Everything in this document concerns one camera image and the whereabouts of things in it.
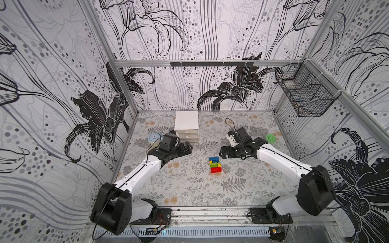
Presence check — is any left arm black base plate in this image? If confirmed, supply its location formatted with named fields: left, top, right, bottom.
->
left=131, top=208, right=172, bottom=225

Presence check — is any white drawer cabinet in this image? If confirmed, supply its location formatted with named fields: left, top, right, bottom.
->
left=174, top=110, right=199, bottom=143

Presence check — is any white slotted cable duct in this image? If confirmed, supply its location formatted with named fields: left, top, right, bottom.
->
left=116, top=227, right=271, bottom=238

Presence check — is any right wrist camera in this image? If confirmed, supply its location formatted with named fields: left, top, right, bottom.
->
left=228, top=128, right=252, bottom=147

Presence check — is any red lego brick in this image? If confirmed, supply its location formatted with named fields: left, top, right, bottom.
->
left=211, top=167, right=222, bottom=173

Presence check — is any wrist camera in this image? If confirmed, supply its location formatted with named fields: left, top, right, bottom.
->
left=228, top=128, right=252, bottom=147
left=159, top=130, right=180, bottom=151

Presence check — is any black wire basket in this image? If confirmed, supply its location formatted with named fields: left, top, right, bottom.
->
left=275, top=62, right=341, bottom=117

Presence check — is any blue lego brick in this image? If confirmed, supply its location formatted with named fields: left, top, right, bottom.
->
left=209, top=157, right=220, bottom=163

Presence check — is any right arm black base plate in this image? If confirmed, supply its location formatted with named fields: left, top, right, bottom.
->
left=247, top=208, right=293, bottom=225

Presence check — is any green lego brick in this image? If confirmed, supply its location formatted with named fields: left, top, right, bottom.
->
left=210, top=163, right=221, bottom=168

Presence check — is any aluminium front rail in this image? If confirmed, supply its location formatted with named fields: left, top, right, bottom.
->
left=158, top=206, right=337, bottom=227

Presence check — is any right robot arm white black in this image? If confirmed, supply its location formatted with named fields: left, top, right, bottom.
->
left=219, top=138, right=336, bottom=218

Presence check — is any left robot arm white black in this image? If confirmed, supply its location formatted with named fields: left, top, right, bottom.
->
left=90, top=142, right=193, bottom=235

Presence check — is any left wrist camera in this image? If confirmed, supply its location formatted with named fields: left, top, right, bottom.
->
left=159, top=130, right=180, bottom=151

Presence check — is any small blue alarm clock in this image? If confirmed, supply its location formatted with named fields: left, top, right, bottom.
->
left=147, top=133, right=163, bottom=145

